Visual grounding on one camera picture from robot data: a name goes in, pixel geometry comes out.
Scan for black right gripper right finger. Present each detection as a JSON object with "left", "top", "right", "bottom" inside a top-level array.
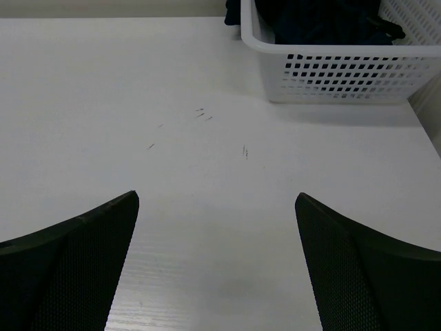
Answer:
[{"left": 295, "top": 193, "right": 440, "bottom": 330}]

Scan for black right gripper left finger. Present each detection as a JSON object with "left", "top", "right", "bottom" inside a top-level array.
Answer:
[{"left": 1, "top": 191, "right": 139, "bottom": 330}]

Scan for navy blue shorts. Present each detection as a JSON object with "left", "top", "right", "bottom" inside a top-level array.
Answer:
[{"left": 223, "top": 0, "right": 407, "bottom": 46}]

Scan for white plastic laundry basket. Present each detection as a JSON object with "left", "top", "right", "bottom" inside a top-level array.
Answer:
[{"left": 241, "top": 1, "right": 440, "bottom": 103}]

